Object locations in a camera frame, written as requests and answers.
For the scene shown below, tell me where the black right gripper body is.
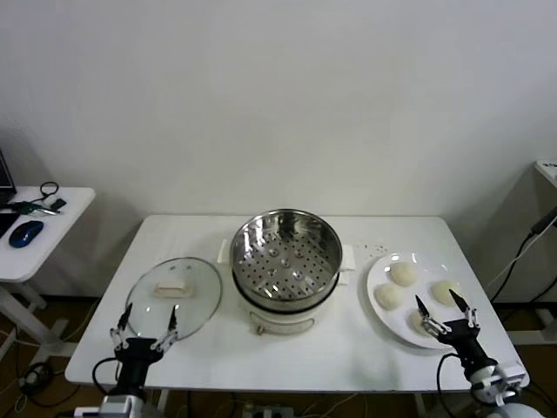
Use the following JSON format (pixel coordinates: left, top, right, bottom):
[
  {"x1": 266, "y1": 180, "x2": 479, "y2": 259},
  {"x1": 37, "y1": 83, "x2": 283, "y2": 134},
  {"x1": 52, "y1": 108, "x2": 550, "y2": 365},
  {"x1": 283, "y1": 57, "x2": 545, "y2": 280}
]
[{"x1": 437, "y1": 319, "x2": 498, "y2": 376}]

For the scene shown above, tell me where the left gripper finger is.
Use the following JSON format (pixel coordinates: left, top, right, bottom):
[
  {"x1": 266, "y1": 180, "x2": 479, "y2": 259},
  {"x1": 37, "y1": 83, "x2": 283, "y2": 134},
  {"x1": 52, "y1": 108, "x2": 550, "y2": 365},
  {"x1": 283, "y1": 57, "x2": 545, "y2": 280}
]
[
  {"x1": 150, "y1": 303, "x2": 180, "y2": 353},
  {"x1": 108, "y1": 302, "x2": 134, "y2": 352}
]

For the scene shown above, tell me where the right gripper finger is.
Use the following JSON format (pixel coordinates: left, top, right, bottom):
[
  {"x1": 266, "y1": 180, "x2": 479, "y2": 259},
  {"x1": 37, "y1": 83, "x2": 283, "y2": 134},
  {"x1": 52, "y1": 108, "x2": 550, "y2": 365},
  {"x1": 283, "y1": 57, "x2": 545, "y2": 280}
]
[
  {"x1": 448, "y1": 289, "x2": 480, "y2": 331},
  {"x1": 415, "y1": 294, "x2": 450, "y2": 339}
]

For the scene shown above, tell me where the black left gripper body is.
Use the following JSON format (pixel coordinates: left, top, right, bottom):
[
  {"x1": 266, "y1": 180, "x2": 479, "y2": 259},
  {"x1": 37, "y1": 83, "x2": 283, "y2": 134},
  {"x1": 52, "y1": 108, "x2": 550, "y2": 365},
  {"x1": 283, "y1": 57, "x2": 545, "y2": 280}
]
[{"x1": 115, "y1": 338, "x2": 164, "y2": 396}]

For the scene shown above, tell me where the white steamed baozi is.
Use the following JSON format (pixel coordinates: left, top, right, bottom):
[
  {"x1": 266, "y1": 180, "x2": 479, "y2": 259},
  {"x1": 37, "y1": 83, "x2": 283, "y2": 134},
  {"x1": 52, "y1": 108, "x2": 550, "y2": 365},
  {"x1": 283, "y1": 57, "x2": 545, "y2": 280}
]
[
  {"x1": 430, "y1": 280, "x2": 465, "y2": 307},
  {"x1": 406, "y1": 307, "x2": 440, "y2": 340},
  {"x1": 389, "y1": 262, "x2": 419, "y2": 289},
  {"x1": 373, "y1": 283, "x2": 405, "y2": 311}
]

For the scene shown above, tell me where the round glass pot lid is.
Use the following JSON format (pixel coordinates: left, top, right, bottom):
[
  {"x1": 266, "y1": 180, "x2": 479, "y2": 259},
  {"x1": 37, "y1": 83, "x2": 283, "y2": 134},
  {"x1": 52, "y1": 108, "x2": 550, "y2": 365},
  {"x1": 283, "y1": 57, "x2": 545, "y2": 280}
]
[{"x1": 124, "y1": 256, "x2": 224, "y2": 344}]

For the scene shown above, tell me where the stainless steel steamer basket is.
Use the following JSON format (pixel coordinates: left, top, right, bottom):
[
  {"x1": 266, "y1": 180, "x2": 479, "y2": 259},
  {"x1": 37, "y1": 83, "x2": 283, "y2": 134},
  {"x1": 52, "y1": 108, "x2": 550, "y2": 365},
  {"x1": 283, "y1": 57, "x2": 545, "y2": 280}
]
[{"x1": 216, "y1": 209, "x2": 357, "y2": 313}]

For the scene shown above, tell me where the white round plate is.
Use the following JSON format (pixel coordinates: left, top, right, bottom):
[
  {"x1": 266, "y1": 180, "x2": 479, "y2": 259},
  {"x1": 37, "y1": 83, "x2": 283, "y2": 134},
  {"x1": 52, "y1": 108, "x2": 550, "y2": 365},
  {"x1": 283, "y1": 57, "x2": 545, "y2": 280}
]
[{"x1": 366, "y1": 251, "x2": 478, "y2": 350}]

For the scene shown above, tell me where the cream electric cooker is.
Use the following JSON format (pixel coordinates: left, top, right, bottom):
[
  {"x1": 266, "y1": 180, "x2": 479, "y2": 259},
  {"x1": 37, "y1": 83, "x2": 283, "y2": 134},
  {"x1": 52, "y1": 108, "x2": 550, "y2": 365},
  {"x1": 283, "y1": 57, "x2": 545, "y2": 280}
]
[{"x1": 232, "y1": 260, "x2": 352, "y2": 336}]

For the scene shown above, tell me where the white side table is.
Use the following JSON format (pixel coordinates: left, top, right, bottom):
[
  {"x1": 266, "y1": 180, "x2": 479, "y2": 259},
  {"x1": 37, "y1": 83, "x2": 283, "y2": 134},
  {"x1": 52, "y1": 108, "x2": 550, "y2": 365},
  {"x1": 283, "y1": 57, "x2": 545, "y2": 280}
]
[{"x1": 0, "y1": 185, "x2": 97, "y2": 365}]

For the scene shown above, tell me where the white power strip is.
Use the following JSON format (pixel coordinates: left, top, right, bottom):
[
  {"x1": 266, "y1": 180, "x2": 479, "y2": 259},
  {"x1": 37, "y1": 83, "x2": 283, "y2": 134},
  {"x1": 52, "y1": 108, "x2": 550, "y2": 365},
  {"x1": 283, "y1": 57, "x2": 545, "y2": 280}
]
[{"x1": 243, "y1": 402, "x2": 298, "y2": 418}]

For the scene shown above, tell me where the blue computer mouse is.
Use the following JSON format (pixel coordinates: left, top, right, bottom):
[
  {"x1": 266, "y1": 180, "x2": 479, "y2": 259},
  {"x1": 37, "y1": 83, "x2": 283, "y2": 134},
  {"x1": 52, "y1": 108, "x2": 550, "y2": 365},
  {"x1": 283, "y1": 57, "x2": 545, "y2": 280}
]
[{"x1": 8, "y1": 220, "x2": 45, "y2": 249}]

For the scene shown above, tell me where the white cabinet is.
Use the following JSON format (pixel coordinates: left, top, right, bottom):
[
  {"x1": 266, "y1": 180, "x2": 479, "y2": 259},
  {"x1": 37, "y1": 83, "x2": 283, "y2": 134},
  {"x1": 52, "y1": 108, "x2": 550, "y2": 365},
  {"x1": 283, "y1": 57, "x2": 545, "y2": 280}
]
[{"x1": 504, "y1": 159, "x2": 557, "y2": 346}]

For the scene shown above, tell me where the black laptop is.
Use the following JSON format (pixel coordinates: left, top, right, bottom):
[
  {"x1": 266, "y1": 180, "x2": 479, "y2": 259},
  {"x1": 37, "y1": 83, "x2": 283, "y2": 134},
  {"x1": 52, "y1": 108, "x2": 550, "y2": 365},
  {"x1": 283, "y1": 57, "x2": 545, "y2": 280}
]
[{"x1": 0, "y1": 146, "x2": 22, "y2": 239}]

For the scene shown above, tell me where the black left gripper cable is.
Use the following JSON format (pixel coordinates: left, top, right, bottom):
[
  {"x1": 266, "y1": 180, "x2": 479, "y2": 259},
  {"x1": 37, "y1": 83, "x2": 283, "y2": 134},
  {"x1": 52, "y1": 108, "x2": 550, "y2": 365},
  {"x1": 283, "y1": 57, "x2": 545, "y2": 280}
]
[{"x1": 91, "y1": 355, "x2": 125, "y2": 398}]

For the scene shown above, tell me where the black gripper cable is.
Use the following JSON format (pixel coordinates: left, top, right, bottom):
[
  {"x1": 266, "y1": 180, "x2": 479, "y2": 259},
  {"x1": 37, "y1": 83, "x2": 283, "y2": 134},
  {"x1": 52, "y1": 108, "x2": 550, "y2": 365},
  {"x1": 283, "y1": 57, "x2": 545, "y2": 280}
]
[
  {"x1": 436, "y1": 351, "x2": 463, "y2": 418},
  {"x1": 91, "y1": 355, "x2": 125, "y2": 398}
]

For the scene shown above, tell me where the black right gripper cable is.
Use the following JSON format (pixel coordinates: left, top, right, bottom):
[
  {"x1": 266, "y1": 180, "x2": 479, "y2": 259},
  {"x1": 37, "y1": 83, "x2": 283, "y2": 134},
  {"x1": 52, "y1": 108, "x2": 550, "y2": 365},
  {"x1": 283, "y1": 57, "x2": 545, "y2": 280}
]
[{"x1": 436, "y1": 351, "x2": 463, "y2": 418}]

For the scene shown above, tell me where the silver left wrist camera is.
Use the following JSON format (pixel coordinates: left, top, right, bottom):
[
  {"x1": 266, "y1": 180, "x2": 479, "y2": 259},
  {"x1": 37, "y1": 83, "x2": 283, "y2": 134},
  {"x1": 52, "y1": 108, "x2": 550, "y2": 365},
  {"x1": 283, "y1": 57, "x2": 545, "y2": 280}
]
[{"x1": 72, "y1": 394, "x2": 131, "y2": 418}]

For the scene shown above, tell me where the white cable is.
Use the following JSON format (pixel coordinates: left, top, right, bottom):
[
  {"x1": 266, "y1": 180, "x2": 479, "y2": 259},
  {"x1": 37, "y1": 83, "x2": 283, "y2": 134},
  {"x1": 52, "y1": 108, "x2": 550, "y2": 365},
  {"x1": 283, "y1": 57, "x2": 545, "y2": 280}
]
[{"x1": 486, "y1": 234, "x2": 535, "y2": 291}]

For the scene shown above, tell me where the black floor cable coil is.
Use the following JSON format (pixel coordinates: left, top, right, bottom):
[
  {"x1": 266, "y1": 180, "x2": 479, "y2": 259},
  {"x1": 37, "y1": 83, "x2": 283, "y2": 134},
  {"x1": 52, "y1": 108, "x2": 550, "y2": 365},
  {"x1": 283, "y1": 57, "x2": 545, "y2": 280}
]
[{"x1": 19, "y1": 360, "x2": 57, "y2": 395}]

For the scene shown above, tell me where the black adapter cable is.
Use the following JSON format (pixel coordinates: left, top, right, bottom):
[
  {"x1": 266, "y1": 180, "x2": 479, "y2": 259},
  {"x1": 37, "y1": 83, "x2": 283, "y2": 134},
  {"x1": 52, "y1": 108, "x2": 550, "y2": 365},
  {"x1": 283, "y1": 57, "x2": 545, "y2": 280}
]
[{"x1": 490, "y1": 206, "x2": 557, "y2": 304}]

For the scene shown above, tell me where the green handled tool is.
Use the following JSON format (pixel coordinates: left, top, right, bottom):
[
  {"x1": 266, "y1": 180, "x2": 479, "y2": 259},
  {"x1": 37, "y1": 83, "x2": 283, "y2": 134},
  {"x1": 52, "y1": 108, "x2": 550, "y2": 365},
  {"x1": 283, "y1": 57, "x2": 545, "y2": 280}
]
[{"x1": 7, "y1": 199, "x2": 47, "y2": 215}]

